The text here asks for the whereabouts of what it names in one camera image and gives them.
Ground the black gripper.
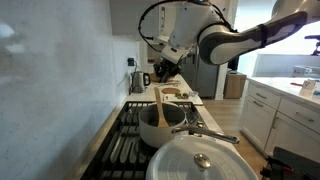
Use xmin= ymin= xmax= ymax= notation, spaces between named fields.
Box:
xmin=153 ymin=54 xmax=182 ymax=84

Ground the wooden spatula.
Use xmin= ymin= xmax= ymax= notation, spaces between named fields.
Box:
xmin=153 ymin=86 xmax=171 ymax=129

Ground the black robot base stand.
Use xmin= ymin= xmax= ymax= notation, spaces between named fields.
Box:
xmin=259 ymin=146 xmax=320 ymax=180

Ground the white open shelf unit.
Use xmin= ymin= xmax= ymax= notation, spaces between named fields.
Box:
xmin=139 ymin=40 xmax=161 ymax=75

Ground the white chopping board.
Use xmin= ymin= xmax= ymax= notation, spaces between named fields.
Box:
xmin=162 ymin=92 xmax=204 ymax=107

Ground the large white pot lid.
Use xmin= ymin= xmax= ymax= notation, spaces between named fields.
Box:
xmin=144 ymin=134 xmax=260 ymax=180

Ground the black gas stove cooktop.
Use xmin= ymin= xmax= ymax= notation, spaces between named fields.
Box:
xmin=79 ymin=100 xmax=209 ymax=180

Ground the round cork trivet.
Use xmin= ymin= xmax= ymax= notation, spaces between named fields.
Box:
xmin=161 ymin=87 xmax=181 ymax=95

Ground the stainless electric kettle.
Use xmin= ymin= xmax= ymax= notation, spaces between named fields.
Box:
xmin=129 ymin=70 xmax=152 ymax=95

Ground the stainless steel refrigerator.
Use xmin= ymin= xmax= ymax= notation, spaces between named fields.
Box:
xmin=179 ymin=49 xmax=225 ymax=99

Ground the wooden bin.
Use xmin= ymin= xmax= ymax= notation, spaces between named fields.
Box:
xmin=223 ymin=70 xmax=248 ymax=100

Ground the white kitchen island cabinet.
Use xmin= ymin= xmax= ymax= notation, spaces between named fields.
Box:
xmin=239 ymin=75 xmax=320 ymax=165

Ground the white countertop appliance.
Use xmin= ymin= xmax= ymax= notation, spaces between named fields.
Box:
xmin=292 ymin=64 xmax=320 ymax=79

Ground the wire basket with wooden base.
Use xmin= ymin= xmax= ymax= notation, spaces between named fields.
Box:
xmin=148 ymin=71 xmax=177 ymax=84

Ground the white saucepan with steel handle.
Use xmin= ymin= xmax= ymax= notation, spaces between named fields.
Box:
xmin=137 ymin=101 xmax=241 ymax=150

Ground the black camera on mount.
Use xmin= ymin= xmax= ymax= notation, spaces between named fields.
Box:
xmin=304 ymin=34 xmax=320 ymax=57

